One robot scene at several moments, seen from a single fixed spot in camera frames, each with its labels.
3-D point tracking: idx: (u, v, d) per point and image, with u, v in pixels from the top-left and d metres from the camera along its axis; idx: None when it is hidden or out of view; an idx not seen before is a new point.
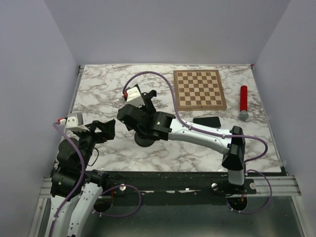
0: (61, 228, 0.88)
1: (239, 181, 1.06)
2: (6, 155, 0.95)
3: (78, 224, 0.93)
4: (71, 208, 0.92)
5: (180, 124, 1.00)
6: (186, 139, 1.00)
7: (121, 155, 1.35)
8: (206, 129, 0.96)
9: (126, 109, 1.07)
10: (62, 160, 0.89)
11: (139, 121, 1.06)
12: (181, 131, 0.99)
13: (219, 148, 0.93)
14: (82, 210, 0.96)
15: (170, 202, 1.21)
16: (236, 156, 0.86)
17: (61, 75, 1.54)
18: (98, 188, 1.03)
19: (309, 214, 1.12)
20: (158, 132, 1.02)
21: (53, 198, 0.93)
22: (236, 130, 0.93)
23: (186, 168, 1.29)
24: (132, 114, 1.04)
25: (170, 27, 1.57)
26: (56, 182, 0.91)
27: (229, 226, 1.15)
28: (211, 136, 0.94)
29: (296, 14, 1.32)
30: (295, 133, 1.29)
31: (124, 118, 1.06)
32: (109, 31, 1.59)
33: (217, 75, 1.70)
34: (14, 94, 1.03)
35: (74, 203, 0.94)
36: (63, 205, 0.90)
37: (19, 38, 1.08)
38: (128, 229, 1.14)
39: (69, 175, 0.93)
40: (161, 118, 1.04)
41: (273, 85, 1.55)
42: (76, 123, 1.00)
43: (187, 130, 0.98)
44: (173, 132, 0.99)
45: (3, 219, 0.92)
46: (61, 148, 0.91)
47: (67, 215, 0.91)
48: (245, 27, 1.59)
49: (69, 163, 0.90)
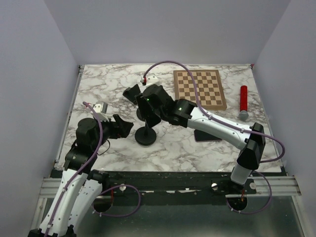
0: (68, 202, 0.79)
1: (244, 180, 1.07)
2: (6, 155, 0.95)
3: (76, 216, 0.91)
4: (80, 183, 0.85)
5: (201, 112, 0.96)
6: (204, 129, 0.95)
7: (121, 155, 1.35)
8: (226, 120, 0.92)
9: (153, 89, 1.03)
10: (80, 133, 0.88)
11: (164, 102, 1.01)
12: (200, 120, 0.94)
13: (236, 142, 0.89)
14: (82, 203, 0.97)
15: (169, 202, 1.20)
16: (252, 151, 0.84)
17: (61, 75, 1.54)
18: (99, 185, 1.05)
19: (309, 213, 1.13)
20: (178, 117, 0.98)
21: (64, 172, 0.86)
22: (256, 126, 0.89)
23: (186, 168, 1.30)
24: (159, 95, 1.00)
25: (171, 27, 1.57)
26: (70, 157, 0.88)
27: (229, 227, 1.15)
28: (229, 128, 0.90)
29: (297, 13, 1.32)
30: (295, 133, 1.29)
31: (150, 97, 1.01)
32: (109, 30, 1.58)
33: (217, 75, 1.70)
34: (14, 94, 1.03)
35: (83, 179, 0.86)
36: (74, 178, 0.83)
37: (19, 37, 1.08)
38: (128, 229, 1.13)
39: (83, 152, 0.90)
40: (183, 104, 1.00)
41: (272, 85, 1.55)
42: (99, 109, 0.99)
43: (206, 119, 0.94)
44: (191, 119, 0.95)
45: (3, 218, 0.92)
46: (80, 125, 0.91)
47: (76, 190, 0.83)
48: (245, 27, 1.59)
49: (86, 138, 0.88)
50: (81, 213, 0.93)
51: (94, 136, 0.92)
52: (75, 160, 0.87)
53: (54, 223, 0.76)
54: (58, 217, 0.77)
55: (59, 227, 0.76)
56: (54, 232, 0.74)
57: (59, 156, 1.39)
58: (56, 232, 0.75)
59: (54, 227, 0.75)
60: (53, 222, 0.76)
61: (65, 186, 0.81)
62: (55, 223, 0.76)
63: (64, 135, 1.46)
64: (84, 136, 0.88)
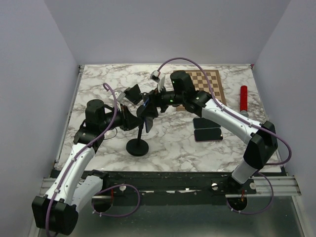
0: (76, 172, 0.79)
1: (243, 179, 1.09)
2: (6, 155, 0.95)
3: (79, 198, 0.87)
4: (88, 158, 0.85)
5: (215, 103, 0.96)
6: (215, 119, 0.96)
7: (121, 155, 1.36)
8: (238, 114, 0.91)
9: (180, 73, 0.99)
10: (89, 112, 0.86)
11: (186, 89, 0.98)
12: (213, 110, 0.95)
13: (243, 136, 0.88)
14: (83, 191, 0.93)
15: (170, 202, 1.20)
16: (256, 145, 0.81)
17: (61, 75, 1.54)
18: (100, 180, 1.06)
19: (309, 213, 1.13)
20: (194, 105, 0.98)
21: (74, 145, 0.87)
22: (268, 124, 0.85)
23: (186, 168, 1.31)
24: (185, 82, 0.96)
25: (171, 27, 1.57)
26: (79, 135, 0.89)
27: (228, 226, 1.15)
28: (238, 121, 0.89)
29: (296, 14, 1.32)
30: (294, 133, 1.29)
31: (176, 81, 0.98)
32: (109, 30, 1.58)
33: (217, 75, 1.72)
34: (14, 94, 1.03)
35: (91, 155, 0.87)
36: (84, 150, 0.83)
37: (18, 37, 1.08)
38: (128, 229, 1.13)
39: (92, 132, 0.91)
40: (201, 95, 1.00)
41: (272, 85, 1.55)
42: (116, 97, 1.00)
43: (218, 110, 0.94)
44: (205, 108, 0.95)
45: (3, 218, 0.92)
46: (89, 104, 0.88)
47: (84, 163, 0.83)
48: (245, 27, 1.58)
49: (95, 118, 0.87)
50: (83, 198, 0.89)
51: (102, 116, 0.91)
52: (84, 137, 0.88)
53: (61, 190, 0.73)
54: (66, 184, 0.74)
55: (66, 193, 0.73)
56: (60, 198, 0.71)
57: (59, 156, 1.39)
58: (63, 198, 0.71)
59: (60, 193, 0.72)
60: (60, 189, 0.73)
61: (75, 156, 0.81)
62: (62, 189, 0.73)
63: (64, 135, 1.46)
64: (93, 115, 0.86)
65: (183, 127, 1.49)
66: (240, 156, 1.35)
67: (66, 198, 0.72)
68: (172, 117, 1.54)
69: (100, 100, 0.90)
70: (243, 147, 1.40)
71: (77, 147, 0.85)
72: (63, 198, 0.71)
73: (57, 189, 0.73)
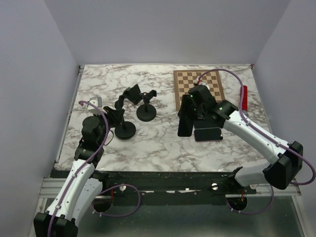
0: (77, 189, 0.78)
1: (245, 182, 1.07)
2: (6, 154, 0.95)
3: (78, 210, 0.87)
4: (88, 175, 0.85)
5: (240, 115, 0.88)
6: (238, 133, 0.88)
7: (121, 155, 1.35)
8: (264, 131, 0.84)
9: (198, 86, 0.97)
10: (86, 131, 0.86)
11: (204, 100, 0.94)
12: (237, 124, 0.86)
13: (268, 155, 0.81)
14: (83, 199, 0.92)
15: (169, 202, 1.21)
16: (283, 167, 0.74)
17: (61, 75, 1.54)
18: (100, 183, 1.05)
19: (310, 213, 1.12)
20: (217, 116, 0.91)
21: (75, 161, 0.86)
22: (296, 145, 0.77)
23: (186, 168, 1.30)
24: (201, 93, 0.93)
25: (170, 27, 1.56)
26: (79, 150, 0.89)
27: (228, 227, 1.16)
28: (264, 138, 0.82)
29: (297, 14, 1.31)
30: (295, 134, 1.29)
31: (193, 94, 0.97)
32: (109, 31, 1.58)
33: (217, 75, 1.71)
34: (13, 95, 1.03)
35: (91, 172, 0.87)
36: (84, 167, 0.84)
37: (16, 38, 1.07)
38: (128, 229, 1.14)
39: (91, 146, 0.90)
40: (224, 104, 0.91)
41: (273, 85, 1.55)
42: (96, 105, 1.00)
43: (244, 125, 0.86)
44: (229, 121, 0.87)
45: (3, 218, 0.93)
46: (85, 124, 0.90)
47: (84, 180, 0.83)
48: (245, 28, 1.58)
49: (92, 135, 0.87)
50: (82, 209, 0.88)
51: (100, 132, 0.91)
52: (84, 153, 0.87)
53: (62, 206, 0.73)
54: (66, 200, 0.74)
55: (67, 210, 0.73)
56: (61, 214, 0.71)
57: (59, 156, 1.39)
58: (64, 214, 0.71)
59: (61, 209, 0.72)
60: (61, 205, 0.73)
61: (76, 173, 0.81)
62: (63, 206, 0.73)
63: (64, 135, 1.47)
64: (90, 133, 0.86)
65: None
66: (240, 156, 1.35)
67: (67, 214, 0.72)
68: (172, 117, 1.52)
69: (95, 118, 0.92)
70: (243, 147, 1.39)
71: (77, 164, 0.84)
72: (64, 214, 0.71)
73: (58, 205, 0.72)
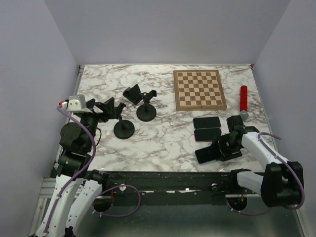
0: (63, 210, 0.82)
1: (242, 183, 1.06)
2: (5, 154, 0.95)
3: (76, 217, 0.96)
4: (74, 190, 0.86)
5: (257, 134, 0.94)
6: (251, 147, 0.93)
7: (121, 155, 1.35)
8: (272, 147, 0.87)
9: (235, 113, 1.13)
10: (66, 143, 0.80)
11: (234, 120, 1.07)
12: (250, 138, 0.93)
13: None
14: (80, 205, 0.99)
15: (169, 202, 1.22)
16: (272, 173, 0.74)
17: (61, 75, 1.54)
18: (100, 186, 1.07)
19: (309, 213, 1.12)
20: (238, 132, 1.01)
21: (58, 177, 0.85)
22: (296, 167, 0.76)
23: (186, 168, 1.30)
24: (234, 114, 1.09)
25: (170, 27, 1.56)
26: (62, 162, 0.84)
27: (228, 227, 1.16)
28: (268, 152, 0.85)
29: (297, 14, 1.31)
30: (295, 134, 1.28)
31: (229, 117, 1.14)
32: (109, 31, 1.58)
33: (217, 75, 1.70)
34: (12, 95, 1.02)
35: (78, 185, 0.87)
36: (68, 185, 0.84)
37: (16, 39, 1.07)
38: (128, 229, 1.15)
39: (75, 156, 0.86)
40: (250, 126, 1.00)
41: (273, 85, 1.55)
42: (79, 107, 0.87)
43: (256, 139, 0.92)
44: (246, 135, 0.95)
45: (4, 218, 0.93)
46: (63, 134, 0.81)
47: (70, 197, 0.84)
48: (245, 28, 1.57)
49: (74, 147, 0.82)
50: (81, 215, 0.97)
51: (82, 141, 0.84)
52: (68, 165, 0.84)
53: (50, 230, 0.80)
54: (54, 224, 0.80)
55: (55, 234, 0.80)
56: None
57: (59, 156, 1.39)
58: None
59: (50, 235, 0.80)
60: (49, 230, 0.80)
61: (59, 194, 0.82)
62: (50, 231, 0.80)
63: None
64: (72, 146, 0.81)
65: (183, 127, 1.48)
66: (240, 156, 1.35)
67: None
68: (172, 117, 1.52)
69: (75, 126, 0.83)
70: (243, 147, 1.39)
71: (60, 181, 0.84)
72: None
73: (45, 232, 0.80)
